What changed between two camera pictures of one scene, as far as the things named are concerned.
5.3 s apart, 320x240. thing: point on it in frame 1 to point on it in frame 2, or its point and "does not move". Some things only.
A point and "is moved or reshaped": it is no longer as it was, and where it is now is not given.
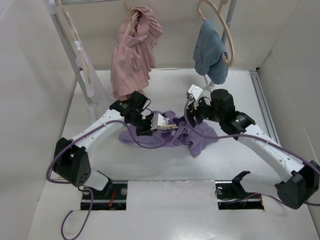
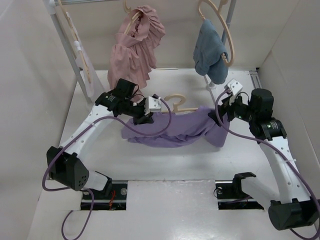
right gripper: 192,112 to 227,106
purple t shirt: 177,131 is moved or reshaped
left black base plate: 113,197 does not move
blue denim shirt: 207,53 does not move
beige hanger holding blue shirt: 218,11 does not move
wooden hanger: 165,127 to 175,109
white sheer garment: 95,85 does not move
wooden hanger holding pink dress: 133,16 does not move
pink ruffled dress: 134,52 does not move
